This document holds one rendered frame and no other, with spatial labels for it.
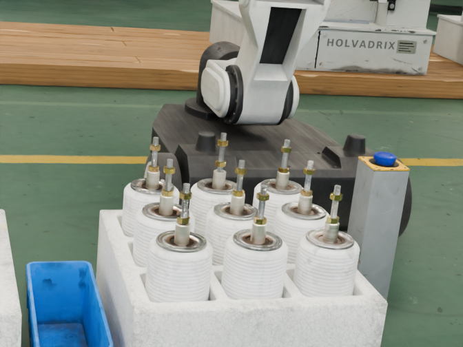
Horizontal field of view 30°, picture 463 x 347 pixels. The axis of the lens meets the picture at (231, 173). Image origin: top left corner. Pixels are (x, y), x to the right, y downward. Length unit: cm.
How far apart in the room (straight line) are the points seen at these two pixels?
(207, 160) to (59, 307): 48
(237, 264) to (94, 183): 100
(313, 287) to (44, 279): 47
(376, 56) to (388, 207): 211
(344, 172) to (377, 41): 176
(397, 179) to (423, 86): 215
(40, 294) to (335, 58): 226
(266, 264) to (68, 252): 66
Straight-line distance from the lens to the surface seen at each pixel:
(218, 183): 151
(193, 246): 126
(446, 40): 430
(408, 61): 371
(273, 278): 130
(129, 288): 129
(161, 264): 125
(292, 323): 130
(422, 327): 170
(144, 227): 136
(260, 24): 191
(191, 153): 183
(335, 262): 132
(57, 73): 322
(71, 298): 154
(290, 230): 142
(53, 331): 153
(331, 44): 354
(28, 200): 211
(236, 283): 130
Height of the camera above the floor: 75
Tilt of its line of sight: 18 degrees down
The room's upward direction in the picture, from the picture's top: 6 degrees clockwise
